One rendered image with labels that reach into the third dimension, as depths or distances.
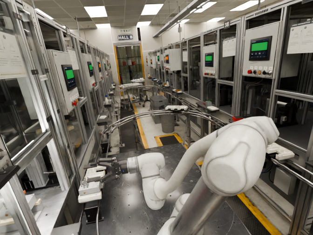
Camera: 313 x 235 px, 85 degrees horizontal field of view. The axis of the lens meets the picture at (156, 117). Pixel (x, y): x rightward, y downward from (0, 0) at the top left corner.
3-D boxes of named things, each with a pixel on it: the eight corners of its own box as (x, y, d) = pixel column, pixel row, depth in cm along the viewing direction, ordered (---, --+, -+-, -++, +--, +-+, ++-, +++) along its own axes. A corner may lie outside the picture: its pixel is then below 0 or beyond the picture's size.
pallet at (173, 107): (165, 113, 297) (165, 107, 294) (167, 110, 310) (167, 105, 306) (186, 113, 284) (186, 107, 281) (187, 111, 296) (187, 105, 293)
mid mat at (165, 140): (193, 154, 309) (193, 153, 309) (164, 159, 300) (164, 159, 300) (176, 133, 403) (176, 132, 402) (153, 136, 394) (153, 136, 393)
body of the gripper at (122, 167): (128, 168, 101) (112, 171, 100) (126, 156, 98) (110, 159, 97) (129, 176, 94) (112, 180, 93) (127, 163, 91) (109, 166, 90)
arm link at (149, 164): (136, 154, 94) (140, 178, 90) (164, 148, 96) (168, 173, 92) (136, 156, 104) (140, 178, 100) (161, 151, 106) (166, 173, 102)
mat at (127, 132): (153, 160, 301) (153, 160, 301) (119, 166, 292) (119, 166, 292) (132, 97, 848) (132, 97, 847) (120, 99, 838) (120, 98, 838)
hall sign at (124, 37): (133, 39, 827) (132, 34, 819) (118, 40, 815) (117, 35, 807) (133, 39, 831) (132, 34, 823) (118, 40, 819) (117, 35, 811)
